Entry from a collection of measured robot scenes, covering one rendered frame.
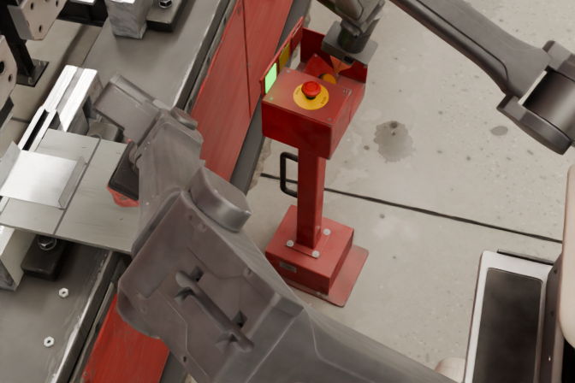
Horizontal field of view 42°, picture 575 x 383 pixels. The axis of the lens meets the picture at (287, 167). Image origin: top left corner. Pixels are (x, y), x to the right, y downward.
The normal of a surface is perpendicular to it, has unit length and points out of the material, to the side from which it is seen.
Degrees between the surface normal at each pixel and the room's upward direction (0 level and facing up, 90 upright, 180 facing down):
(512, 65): 40
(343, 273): 0
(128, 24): 90
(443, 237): 0
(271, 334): 63
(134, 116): 46
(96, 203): 0
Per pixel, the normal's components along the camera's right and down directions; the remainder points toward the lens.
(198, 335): -0.50, -0.27
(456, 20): -0.07, 0.08
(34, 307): 0.00, -0.58
